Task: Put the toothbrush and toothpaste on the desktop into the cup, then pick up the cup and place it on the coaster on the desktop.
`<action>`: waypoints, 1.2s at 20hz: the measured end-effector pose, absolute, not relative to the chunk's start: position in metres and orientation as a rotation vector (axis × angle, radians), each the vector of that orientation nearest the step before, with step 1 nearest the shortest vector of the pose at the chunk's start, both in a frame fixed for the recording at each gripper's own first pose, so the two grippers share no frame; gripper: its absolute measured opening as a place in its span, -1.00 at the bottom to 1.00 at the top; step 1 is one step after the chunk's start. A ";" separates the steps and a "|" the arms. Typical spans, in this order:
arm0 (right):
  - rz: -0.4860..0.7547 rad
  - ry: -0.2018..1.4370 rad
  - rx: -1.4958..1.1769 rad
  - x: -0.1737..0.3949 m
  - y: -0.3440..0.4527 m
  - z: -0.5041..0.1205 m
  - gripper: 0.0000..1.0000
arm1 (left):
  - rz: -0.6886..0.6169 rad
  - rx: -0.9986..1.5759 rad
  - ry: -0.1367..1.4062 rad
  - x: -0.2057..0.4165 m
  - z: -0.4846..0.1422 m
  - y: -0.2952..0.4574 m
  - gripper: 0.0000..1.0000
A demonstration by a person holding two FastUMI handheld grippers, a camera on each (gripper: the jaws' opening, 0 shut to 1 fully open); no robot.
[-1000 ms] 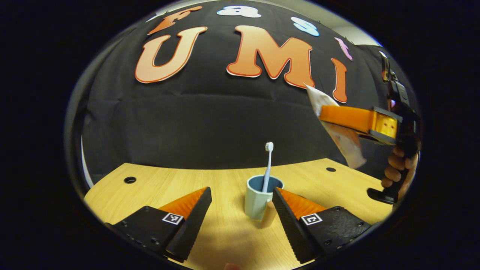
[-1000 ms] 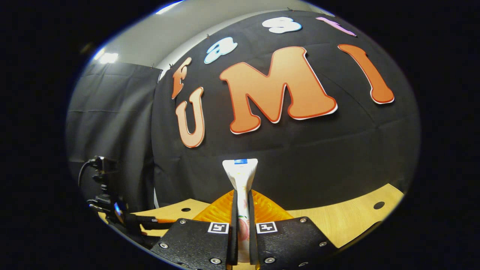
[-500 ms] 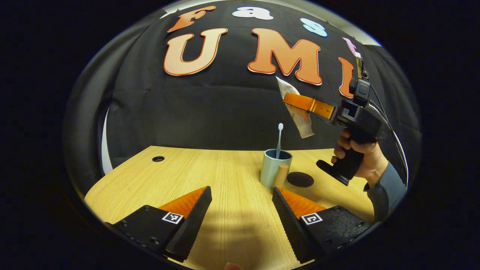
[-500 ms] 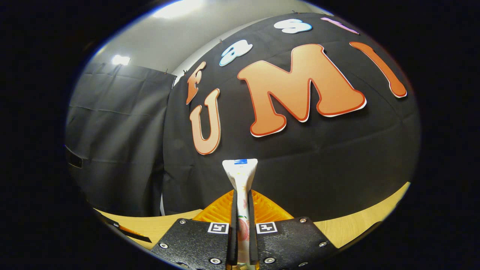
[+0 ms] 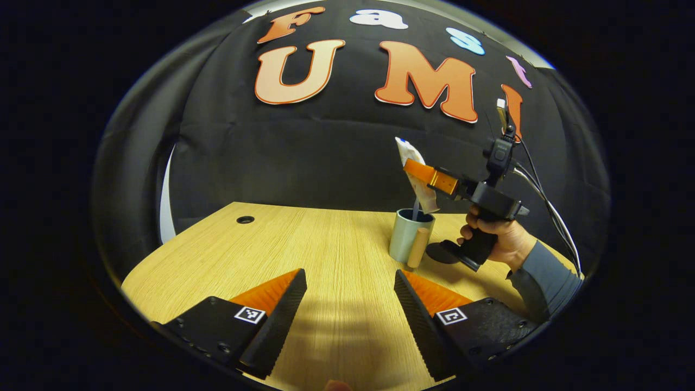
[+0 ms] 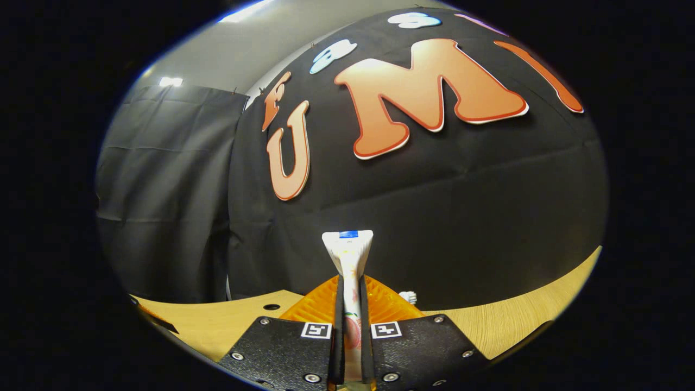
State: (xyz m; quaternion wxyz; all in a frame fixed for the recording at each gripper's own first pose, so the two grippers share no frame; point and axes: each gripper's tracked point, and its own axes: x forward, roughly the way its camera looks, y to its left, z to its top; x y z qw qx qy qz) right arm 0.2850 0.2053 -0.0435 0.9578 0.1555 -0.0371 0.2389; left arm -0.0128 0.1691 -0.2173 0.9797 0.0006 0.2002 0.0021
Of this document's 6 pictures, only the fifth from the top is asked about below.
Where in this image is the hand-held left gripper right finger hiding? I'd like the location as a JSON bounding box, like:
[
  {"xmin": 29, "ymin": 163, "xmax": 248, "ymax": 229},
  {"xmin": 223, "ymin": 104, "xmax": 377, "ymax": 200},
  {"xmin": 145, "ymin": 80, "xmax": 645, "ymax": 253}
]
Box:
[{"xmin": 394, "ymin": 269, "xmax": 538, "ymax": 382}]

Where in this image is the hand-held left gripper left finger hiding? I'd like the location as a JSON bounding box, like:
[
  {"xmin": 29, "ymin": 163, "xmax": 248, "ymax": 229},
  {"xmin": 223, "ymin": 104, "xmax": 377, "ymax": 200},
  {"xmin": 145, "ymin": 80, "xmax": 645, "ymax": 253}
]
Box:
[{"xmin": 151, "ymin": 268, "xmax": 307, "ymax": 380}]

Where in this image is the white toothpaste tube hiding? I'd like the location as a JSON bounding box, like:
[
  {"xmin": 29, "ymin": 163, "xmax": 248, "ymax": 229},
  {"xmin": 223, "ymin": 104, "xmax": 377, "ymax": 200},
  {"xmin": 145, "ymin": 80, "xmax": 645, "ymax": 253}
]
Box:
[{"xmin": 395, "ymin": 137, "xmax": 439, "ymax": 213}]

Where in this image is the grey cup with wooden handle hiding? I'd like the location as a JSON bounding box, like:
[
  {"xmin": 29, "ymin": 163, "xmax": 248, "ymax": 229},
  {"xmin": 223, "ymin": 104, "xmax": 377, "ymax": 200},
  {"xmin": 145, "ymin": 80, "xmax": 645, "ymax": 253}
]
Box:
[{"xmin": 389, "ymin": 209, "xmax": 436, "ymax": 269}]

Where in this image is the dark round coaster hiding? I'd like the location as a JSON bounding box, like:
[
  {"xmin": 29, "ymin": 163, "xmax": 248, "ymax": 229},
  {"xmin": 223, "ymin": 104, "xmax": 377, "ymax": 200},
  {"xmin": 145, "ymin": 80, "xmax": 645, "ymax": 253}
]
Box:
[{"xmin": 425, "ymin": 242, "xmax": 462, "ymax": 265}]

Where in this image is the wooden desktop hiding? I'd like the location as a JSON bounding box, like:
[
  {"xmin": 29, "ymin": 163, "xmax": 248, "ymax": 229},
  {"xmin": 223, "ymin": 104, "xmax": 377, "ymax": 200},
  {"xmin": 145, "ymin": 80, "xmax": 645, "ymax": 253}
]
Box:
[{"xmin": 121, "ymin": 202, "xmax": 579, "ymax": 391}]

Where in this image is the black backdrop cloth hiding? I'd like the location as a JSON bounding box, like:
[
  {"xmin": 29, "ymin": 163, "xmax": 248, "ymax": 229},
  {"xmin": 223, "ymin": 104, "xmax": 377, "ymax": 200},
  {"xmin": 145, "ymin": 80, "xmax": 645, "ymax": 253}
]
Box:
[{"xmin": 92, "ymin": 3, "xmax": 611, "ymax": 283}]

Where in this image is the black cable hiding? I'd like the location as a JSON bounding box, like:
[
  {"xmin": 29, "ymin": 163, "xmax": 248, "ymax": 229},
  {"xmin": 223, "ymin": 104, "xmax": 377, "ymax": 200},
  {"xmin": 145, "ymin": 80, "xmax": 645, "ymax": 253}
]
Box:
[{"xmin": 510, "ymin": 136, "xmax": 579, "ymax": 261}]

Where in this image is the white cable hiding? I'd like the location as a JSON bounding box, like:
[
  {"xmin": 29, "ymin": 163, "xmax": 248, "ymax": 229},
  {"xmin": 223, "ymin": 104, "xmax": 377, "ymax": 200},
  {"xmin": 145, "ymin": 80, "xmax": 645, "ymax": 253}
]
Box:
[{"xmin": 513, "ymin": 166, "xmax": 583, "ymax": 275}]

